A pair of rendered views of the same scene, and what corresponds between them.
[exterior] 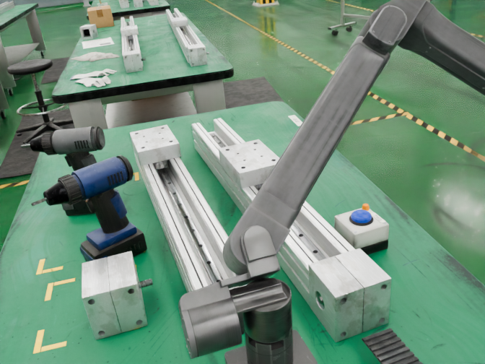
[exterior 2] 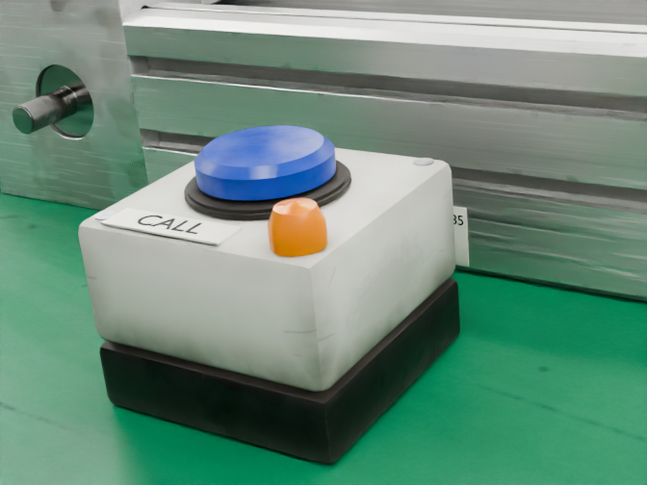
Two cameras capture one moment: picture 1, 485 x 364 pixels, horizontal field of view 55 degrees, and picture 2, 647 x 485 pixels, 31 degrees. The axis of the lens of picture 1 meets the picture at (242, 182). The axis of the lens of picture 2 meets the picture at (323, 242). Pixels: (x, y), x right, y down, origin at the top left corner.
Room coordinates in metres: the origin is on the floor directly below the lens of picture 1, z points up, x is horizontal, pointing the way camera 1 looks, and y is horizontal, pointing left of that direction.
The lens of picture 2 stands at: (1.04, -0.42, 0.96)
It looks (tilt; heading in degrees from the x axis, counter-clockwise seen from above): 24 degrees down; 141
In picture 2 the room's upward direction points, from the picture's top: 6 degrees counter-clockwise
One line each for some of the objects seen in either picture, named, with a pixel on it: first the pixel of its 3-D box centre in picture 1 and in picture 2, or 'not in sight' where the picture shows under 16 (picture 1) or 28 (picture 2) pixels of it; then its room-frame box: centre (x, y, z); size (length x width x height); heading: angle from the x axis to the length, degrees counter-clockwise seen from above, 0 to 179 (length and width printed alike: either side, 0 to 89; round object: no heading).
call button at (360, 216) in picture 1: (361, 217); (267, 175); (0.79, -0.23, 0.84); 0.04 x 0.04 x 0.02
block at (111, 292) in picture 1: (120, 292); not in sight; (0.66, 0.24, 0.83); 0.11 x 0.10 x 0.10; 104
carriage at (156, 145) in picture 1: (155, 148); not in sight; (1.20, 0.23, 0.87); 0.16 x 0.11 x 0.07; 17
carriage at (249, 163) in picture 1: (250, 167); not in sight; (1.02, -0.02, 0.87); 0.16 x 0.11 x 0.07; 17
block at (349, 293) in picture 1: (354, 291); (114, 75); (0.59, -0.17, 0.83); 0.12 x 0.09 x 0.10; 107
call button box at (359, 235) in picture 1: (356, 232); (294, 266); (0.78, -0.22, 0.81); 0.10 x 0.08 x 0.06; 107
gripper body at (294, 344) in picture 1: (269, 347); not in sight; (0.41, -0.01, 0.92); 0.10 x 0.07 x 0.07; 107
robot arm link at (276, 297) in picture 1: (262, 310); not in sight; (0.41, -0.01, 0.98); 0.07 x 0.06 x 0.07; 106
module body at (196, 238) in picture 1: (177, 204); not in sight; (0.96, 0.16, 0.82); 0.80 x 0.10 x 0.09; 17
